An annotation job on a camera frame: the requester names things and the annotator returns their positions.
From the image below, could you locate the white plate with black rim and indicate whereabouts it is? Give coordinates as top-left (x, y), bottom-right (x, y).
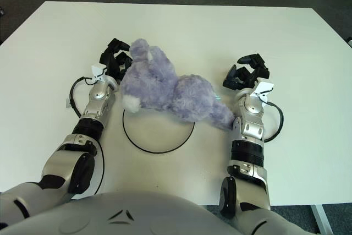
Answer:
top-left (122, 107), bottom-right (196, 154)

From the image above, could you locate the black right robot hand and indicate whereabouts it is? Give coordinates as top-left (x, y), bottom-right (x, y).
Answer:
top-left (222, 52), bottom-right (276, 103)

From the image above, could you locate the grey robot torso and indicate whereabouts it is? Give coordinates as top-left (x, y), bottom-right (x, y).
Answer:
top-left (0, 190), bottom-right (243, 235)

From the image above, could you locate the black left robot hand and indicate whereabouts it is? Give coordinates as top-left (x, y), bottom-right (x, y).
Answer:
top-left (91, 37), bottom-right (134, 87)

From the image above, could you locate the purple plush doll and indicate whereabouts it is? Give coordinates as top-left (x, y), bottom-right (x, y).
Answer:
top-left (119, 38), bottom-right (236, 132)

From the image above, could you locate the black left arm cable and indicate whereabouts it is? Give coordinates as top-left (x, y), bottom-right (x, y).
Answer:
top-left (69, 75), bottom-right (105, 200)

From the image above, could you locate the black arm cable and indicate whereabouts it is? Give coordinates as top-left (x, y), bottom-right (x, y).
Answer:
top-left (69, 75), bottom-right (105, 200)
top-left (262, 101), bottom-right (284, 144)

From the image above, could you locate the white table leg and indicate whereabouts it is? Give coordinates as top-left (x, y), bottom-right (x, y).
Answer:
top-left (309, 204), bottom-right (331, 235)

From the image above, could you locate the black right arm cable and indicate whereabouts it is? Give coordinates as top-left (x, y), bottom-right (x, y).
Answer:
top-left (262, 101), bottom-right (284, 144)

